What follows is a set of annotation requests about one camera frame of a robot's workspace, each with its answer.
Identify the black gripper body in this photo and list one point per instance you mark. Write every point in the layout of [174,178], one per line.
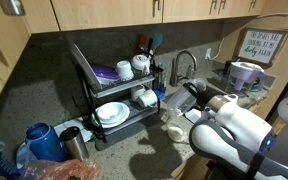
[204,98]

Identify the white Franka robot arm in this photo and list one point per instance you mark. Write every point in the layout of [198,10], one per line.
[244,126]

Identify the white bowl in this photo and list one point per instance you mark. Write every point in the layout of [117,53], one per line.
[110,111]

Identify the purple bowl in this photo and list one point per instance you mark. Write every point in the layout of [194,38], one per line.
[104,71]

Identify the stainless steel sink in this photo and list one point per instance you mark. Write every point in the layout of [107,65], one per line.
[219,83]

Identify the steel kitchen faucet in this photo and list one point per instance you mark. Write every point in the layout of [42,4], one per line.
[176,66]

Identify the blue dish soap bottle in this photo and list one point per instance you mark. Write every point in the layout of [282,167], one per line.
[162,92]

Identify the black utensil holder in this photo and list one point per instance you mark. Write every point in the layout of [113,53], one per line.
[154,75]

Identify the white water filter pitcher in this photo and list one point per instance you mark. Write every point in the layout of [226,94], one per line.
[245,73]

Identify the printed white mug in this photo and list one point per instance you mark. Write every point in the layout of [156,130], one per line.
[140,62]

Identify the black spatula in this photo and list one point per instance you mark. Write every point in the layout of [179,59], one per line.
[149,46]

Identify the teal spatula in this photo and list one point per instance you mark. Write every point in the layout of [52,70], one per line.
[156,40]

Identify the black two-tier dish rack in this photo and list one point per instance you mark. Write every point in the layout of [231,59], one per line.
[124,86]

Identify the red spatula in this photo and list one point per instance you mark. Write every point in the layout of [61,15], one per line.
[143,40]

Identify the wooden base cabinet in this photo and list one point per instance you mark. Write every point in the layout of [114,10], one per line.
[187,168]

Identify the dark drip mat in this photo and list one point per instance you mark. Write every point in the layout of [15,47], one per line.
[130,138]

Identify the framed text sign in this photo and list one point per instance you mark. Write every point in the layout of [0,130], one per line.
[260,46]

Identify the large white plate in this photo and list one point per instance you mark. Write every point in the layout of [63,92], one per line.
[84,66]

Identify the stainless steel tumbler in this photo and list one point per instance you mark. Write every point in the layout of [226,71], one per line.
[75,146]

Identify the red plastic bag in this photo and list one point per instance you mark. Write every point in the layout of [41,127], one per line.
[60,170]

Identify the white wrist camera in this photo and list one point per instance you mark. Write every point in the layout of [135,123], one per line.
[193,116]

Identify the white wall outlet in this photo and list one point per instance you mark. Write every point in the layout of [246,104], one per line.
[208,54]

